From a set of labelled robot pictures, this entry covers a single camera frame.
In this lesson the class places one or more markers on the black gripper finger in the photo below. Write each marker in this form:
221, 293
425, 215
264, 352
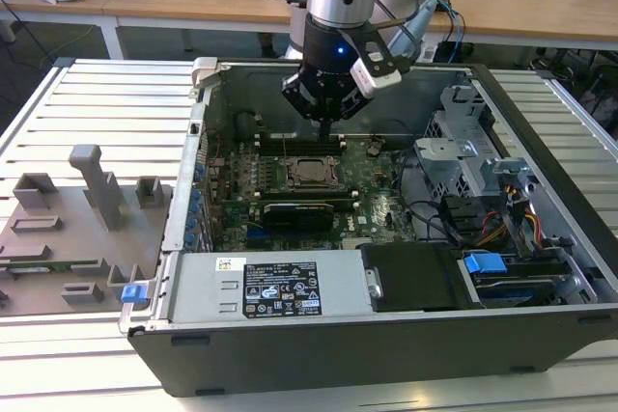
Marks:
352, 103
301, 96

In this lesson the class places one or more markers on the CPU socket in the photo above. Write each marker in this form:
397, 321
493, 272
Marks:
291, 175

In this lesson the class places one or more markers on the blue expansion slot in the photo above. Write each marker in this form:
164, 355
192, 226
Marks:
258, 233

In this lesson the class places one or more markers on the coin battery holder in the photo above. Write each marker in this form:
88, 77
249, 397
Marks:
374, 146

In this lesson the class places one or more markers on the metal drive cage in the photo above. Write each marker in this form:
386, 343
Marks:
449, 161

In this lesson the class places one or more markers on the green motherboard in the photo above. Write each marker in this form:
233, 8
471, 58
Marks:
376, 219

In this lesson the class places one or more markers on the black graphics card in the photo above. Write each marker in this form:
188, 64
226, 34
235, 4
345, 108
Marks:
299, 216

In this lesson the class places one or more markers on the wooden desk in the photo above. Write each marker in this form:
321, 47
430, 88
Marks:
193, 2

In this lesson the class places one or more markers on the blue-topped capacitor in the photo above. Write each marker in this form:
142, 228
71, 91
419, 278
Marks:
190, 227
188, 239
193, 212
196, 197

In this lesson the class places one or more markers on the black plastic shroud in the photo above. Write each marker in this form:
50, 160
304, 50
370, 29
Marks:
415, 277

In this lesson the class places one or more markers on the hard disk in blue carrier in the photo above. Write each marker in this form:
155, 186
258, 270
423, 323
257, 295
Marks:
483, 262

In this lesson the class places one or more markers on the silver power supply unit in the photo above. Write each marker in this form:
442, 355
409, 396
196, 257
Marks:
203, 286

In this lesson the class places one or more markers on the dark open PC case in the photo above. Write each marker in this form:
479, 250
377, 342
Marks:
338, 359

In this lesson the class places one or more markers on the blue case latch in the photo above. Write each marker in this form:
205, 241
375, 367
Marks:
133, 294

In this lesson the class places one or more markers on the grey parts rack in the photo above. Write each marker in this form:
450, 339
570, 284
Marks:
72, 219

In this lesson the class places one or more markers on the green RAM stick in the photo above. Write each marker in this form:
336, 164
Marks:
72, 266

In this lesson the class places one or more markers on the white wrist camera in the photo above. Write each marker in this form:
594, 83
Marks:
374, 78

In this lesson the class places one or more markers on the grey plastic bracket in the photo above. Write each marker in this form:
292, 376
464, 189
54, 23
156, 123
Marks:
507, 168

